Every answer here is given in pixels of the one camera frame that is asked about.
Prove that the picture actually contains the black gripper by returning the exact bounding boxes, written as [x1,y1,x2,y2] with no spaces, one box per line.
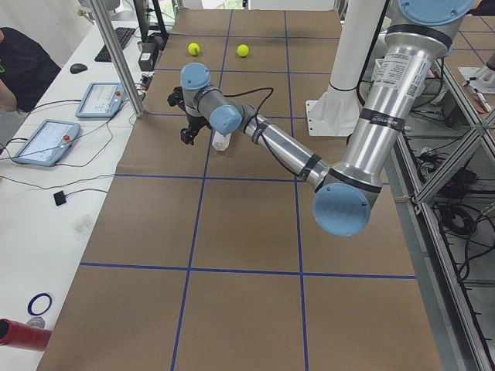
[180,114,209,145]

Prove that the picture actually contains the white tennis ball can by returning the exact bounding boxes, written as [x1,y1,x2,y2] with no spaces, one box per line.
[212,131,231,151]

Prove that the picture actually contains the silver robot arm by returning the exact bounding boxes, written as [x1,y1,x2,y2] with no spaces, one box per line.
[176,1,473,237]

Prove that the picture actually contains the tennis ball near desk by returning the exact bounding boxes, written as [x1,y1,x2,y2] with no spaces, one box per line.
[188,43,201,56]

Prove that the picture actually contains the tennis ball far from desk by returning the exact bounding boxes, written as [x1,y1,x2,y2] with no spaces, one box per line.
[237,44,250,58]

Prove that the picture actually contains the far blue teach pendant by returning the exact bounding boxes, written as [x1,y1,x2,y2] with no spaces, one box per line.
[75,82,126,120]

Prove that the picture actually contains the blue teach pendant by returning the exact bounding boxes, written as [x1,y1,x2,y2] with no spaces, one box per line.
[12,119,81,167]
[75,82,126,120]

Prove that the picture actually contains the black box with label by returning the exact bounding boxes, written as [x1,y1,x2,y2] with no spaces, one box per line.
[138,43,159,72]

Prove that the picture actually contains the black keyboard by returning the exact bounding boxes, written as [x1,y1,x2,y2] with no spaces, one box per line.
[94,26,137,63]

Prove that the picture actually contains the black computer monitor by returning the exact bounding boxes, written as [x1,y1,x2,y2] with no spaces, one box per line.
[133,0,169,45]

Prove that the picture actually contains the brown paper table cover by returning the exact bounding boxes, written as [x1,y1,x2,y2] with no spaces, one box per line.
[39,10,442,370]

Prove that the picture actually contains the black computer mouse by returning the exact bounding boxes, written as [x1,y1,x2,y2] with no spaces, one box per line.
[70,63,88,74]

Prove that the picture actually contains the near blue teach pendant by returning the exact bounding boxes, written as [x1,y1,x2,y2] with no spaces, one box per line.
[12,119,81,167]

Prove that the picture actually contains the small black square device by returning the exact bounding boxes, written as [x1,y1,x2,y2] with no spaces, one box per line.
[53,191,67,206]

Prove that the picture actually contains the person in black shirt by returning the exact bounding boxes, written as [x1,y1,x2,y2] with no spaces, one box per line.
[1,27,61,112]

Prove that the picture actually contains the red cylinder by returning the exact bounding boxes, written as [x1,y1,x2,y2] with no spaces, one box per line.
[1,318,52,352]

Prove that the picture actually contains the aluminium frame post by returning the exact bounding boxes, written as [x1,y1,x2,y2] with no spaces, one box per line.
[89,0,145,118]

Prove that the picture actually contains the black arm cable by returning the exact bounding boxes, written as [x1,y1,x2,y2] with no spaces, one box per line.
[222,87,310,181]

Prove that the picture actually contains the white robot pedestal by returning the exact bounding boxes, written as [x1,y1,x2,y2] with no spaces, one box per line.
[306,0,389,137]

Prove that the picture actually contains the blue tape ring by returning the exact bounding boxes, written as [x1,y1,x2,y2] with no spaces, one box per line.
[27,292,53,316]

